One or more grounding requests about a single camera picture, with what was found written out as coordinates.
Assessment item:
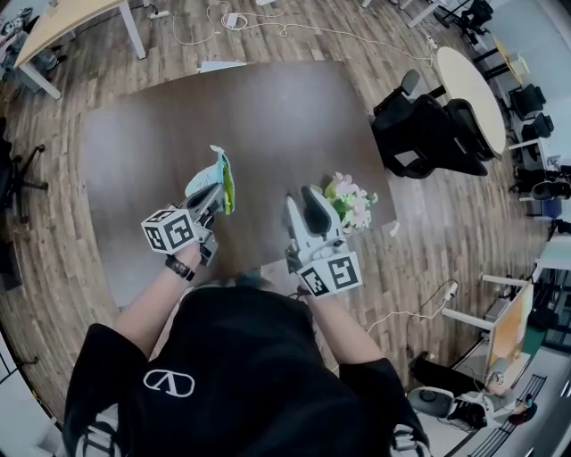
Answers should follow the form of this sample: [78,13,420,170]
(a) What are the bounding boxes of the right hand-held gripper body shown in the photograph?
[285,238,362,298]

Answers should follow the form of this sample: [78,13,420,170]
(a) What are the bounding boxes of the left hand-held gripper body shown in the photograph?
[141,208,219,268]

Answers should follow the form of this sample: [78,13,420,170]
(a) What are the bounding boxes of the light blue pencil pouch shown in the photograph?
[185,145,236,217]

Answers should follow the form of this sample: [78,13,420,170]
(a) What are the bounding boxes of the person's left forearm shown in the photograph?
[114,245,202,358]

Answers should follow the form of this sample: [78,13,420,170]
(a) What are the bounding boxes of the person's right forearm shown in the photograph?
[305,292,387,371]

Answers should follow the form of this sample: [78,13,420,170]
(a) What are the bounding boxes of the black wrist watch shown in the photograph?
[164,254,196,282]

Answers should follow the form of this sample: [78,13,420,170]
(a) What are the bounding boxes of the pink flowers in white pot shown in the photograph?
[310,171,379,234]

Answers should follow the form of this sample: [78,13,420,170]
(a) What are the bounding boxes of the person's grey trouser leg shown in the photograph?
[222,266,277,291]

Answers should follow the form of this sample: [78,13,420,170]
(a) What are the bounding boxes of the white table foot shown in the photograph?
[197,60,247,73]

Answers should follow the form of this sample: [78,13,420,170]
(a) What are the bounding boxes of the black office chair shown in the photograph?
[0,118,49,224]
[371,69,497,179]
[508,84,548,120]
[520,112,557,142]
[461,0,496,41]

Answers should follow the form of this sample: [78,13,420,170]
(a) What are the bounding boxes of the person's black t-shirt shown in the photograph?
[62,285,432,457]

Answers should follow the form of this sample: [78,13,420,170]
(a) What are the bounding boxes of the white headset device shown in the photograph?
[408,386,496,429]

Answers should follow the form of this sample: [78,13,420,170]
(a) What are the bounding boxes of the round white table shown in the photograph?
[435,46,508,160]

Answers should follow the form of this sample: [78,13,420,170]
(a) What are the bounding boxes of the light wooden desk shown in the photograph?
[12,0,147,100]

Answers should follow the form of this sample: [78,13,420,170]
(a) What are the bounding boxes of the white rectangular table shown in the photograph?
[360,0,447,28]

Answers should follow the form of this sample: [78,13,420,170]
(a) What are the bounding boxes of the small yellow top desk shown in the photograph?
[472,35,532,86]

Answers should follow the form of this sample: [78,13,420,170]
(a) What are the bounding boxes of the white frame wooden desk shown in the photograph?
[441,274,536,371]

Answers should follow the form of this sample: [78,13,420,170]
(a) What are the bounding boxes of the long white cable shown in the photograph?
[169,0,436,68]

